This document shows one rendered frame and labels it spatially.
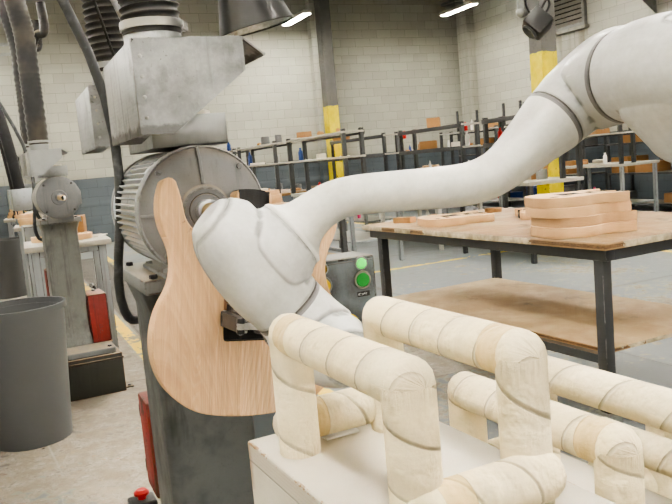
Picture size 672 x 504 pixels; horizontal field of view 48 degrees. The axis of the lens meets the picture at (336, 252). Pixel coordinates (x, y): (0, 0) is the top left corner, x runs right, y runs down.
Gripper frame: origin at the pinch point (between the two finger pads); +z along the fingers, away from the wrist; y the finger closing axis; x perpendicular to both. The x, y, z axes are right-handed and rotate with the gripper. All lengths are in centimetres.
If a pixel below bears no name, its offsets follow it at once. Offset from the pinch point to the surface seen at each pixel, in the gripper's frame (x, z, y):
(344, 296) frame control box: 0.4, 15.9, 25.2
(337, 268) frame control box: 6.3, 15.8, 23.4
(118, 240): 10, 50, -16
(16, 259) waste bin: -52, 868, -24
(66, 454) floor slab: -106, 261, -11
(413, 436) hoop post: 6, -90, -19
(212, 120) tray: 35.6, 21.8, -1.8
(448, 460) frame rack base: 1, -80, -11
